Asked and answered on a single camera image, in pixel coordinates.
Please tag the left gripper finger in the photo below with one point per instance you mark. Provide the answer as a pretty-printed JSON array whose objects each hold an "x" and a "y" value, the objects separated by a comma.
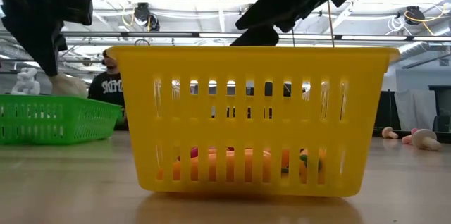
[{"x": 46, "y": 51}]

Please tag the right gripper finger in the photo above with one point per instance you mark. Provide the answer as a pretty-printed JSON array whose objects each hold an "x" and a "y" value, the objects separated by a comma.
[
  {"x": 262, "y": 19},
  {"x": 257, "y": 38}
]

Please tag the white plush toy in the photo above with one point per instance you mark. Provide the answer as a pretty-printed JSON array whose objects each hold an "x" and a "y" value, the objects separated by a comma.
[{"x": 68, "y": 86}]

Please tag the red chili pepper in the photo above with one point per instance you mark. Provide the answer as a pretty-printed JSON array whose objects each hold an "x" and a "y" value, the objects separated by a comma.
[{"x": 194, "y": 152}]

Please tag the orange pepper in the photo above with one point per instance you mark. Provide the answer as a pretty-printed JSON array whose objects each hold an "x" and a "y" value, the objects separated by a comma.
[
  {"x": 321, "y": 167},
  {"x": 229, "y": 167}
]

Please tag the white mushroom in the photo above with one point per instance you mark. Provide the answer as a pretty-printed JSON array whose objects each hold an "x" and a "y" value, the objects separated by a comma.
[{"x": 425, "y": 139}]

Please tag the yellow plastic basket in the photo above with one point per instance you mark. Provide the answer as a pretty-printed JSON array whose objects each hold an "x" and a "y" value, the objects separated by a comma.
[{"x": 253, "y": 65}]

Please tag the white knobbly figure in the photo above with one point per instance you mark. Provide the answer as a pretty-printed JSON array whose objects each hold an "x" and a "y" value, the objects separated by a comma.
[{"x": 25, "y": 81}]

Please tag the person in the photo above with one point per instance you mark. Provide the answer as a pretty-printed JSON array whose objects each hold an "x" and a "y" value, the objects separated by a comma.
[{"x": 105, "y": 90}]

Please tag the green plastic basket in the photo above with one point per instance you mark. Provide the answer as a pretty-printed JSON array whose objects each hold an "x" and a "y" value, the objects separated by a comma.
[{"x": 88, "y": 111}]

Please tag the ceiling light strip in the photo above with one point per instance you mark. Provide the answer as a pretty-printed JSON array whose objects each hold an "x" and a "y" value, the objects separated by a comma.
[{"x": 373, "y": 37}]

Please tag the black standing panel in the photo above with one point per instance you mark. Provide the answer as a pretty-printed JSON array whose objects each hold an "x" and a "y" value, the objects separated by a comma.
[{"x": 385, "y": 111}]

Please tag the white hanging cloth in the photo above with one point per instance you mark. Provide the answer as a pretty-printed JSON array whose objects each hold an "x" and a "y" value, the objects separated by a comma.
[{"x": 415, "y": 109}]

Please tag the dark monitor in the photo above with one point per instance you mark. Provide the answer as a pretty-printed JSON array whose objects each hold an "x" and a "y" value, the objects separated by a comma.
[{"x": 442, "y": 107}]

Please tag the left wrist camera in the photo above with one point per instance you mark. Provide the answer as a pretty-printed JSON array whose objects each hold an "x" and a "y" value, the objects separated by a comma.
[{"x": 75, "y": 7}]

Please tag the black aluminium table frame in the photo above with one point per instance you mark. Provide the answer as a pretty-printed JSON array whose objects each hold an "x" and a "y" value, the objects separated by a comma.
[{"x": 377, "y": 135}]

